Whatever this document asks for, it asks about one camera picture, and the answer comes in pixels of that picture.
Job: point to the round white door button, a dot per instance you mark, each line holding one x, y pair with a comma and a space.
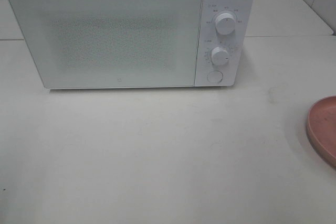
215, 77

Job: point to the white timer knob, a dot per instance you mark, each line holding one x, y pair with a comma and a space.
219, 56

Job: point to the white microwave door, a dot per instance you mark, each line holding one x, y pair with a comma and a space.
111, 43

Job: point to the pink round plate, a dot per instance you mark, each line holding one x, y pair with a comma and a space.
320, 127

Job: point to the upper white power knob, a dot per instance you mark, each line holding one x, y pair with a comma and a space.
225, 22

